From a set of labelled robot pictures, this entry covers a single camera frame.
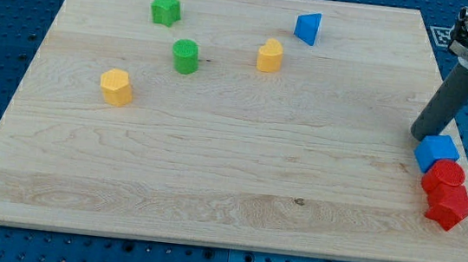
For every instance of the blue triangle block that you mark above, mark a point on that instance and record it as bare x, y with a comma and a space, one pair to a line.
307, 27

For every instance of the wooden board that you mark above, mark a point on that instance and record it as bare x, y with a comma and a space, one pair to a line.
315, 159

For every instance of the yellow heart block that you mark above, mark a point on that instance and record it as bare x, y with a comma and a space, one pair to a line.
270, 56

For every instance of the green cylinder block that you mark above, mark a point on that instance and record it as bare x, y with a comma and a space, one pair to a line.
185, 56

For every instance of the yellow hexagon block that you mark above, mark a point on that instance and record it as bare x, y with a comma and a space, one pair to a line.
116, 87

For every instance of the green star block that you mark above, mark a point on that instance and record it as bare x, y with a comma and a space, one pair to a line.
165, 12

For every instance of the blue cube block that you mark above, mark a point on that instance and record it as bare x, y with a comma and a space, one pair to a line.
434, 148

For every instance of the red cylinder block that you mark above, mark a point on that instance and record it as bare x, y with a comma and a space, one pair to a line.
443, 172

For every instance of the red star block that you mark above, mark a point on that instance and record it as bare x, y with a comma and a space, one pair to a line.
447, 205

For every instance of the fiducial marker tag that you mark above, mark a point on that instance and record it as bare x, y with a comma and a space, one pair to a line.
440, 35

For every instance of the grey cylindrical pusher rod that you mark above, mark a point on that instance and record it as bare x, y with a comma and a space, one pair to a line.
449, 98

